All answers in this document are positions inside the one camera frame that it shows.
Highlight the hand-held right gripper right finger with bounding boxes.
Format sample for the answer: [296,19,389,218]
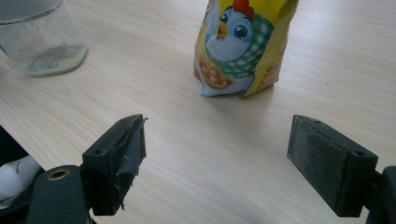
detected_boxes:
[287,114,379,218]

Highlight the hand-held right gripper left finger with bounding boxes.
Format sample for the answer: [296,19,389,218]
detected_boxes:
[81,114,149,217]

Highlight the yellow chicken print seasoning bag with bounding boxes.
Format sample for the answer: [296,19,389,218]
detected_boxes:
[193,0,300,99]

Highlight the glass jar with grey handle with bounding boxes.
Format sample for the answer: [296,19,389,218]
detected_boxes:
[0,0,89,77]

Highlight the white shoe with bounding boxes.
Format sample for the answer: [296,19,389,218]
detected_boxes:
[0,154,44,210]

